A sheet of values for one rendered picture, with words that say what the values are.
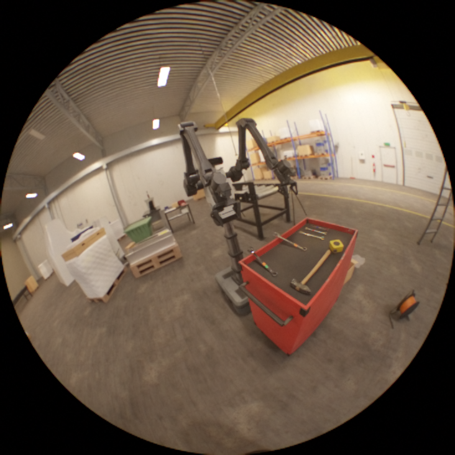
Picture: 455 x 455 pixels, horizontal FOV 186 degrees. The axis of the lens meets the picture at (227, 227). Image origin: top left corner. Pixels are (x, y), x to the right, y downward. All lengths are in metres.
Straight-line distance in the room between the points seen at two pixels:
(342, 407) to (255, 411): 0.70
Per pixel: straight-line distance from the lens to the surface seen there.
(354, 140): 10.75
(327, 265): 0.80
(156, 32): 7.96
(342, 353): 1.58
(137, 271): 3.28
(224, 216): 1.19
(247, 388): 1.44
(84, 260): 3.19
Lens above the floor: 1.43
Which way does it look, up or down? 22 degrees down
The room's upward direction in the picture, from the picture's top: 15 degrees counter-clockwise
